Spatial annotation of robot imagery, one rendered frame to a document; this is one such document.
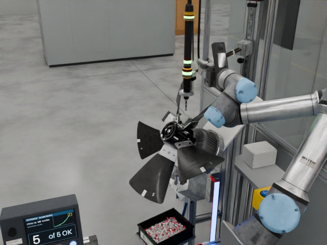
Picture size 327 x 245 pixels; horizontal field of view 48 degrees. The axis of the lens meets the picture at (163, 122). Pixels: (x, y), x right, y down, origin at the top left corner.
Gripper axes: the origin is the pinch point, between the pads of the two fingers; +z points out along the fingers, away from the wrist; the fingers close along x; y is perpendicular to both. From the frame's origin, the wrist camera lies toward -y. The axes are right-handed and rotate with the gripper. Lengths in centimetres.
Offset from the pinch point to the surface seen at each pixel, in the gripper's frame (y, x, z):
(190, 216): 103, 9, 25
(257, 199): 62, 21, -19
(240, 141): 77, 57, 54
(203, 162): 46.8, 0.8, -4.2
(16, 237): 48, -79, -26
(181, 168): 50, -9, -1
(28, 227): 45, -75, -25
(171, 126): 41.9, -3.5, 25.8
